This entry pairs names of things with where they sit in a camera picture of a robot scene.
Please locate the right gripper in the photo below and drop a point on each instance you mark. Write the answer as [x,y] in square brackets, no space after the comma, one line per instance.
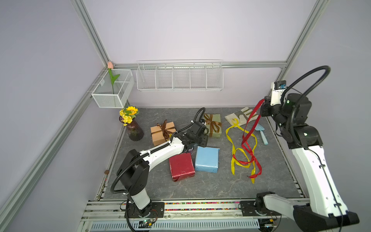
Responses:
[266,111]

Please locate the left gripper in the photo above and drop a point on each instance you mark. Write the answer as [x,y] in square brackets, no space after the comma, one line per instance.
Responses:
[204,141]

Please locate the brown ribbon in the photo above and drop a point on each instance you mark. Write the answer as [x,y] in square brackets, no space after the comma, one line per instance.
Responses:
[212,123]
[167,128]

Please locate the blue gift box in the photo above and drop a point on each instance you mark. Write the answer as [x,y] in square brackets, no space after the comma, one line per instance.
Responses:
[207,159]

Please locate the red gift box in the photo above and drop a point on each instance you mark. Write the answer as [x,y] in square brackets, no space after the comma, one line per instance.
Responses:
[181,167]

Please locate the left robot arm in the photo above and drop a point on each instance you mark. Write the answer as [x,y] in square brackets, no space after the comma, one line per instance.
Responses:
[132,177]

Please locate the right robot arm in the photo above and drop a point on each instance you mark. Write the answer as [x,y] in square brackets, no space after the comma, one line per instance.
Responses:
[325,210]

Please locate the brown ribbon on orange box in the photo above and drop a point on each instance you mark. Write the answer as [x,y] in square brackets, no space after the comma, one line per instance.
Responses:
[167,128]

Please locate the orange gift box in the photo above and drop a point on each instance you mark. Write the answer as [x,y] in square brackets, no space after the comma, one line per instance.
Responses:
[157,137]

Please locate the light blue garden trowel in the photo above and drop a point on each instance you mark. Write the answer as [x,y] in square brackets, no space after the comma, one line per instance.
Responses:
[261,129]

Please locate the white gardening glove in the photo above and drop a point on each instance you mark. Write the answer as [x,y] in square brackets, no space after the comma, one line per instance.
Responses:
[241,116]

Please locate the dark glass vase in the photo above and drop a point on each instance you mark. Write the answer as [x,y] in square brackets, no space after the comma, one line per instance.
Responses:
[135,132]

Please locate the yellow sunflower bouquet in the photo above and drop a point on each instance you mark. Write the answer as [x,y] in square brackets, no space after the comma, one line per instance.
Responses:
[127,115]

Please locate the small white mesh basket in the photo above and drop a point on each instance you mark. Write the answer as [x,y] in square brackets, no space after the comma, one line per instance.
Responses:
[103,95]

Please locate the artificial pink tulip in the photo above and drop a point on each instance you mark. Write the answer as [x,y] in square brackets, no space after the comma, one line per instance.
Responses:
[113,77]

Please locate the long white wire basket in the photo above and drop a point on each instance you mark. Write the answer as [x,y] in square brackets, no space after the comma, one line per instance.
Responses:
[180,75]

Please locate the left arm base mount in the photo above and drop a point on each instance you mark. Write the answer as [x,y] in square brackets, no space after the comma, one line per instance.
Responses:
[153,210]

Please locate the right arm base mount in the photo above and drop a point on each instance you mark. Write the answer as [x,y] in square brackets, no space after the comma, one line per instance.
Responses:
[257,206]

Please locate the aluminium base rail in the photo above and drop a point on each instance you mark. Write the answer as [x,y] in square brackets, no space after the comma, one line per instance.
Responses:
[181,216]

